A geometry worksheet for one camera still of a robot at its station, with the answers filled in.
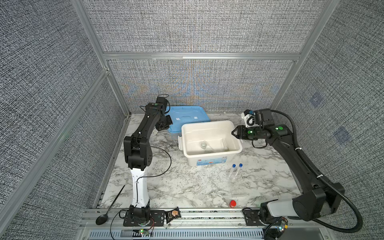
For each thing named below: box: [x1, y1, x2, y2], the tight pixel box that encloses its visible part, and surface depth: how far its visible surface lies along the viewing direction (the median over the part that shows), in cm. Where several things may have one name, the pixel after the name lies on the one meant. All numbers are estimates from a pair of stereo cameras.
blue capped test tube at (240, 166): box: [233, 163, 243, 180], surface depth 79 cm
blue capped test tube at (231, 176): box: [228, 163, 237, 180], surface depth 87 cm
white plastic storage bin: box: [178, 120, 243, 167], surface depth 93 cm
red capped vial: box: [229, 199, 237, 209], surface depth 78 cm
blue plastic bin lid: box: [165, 105, 211, 133], surface depth 112 cm
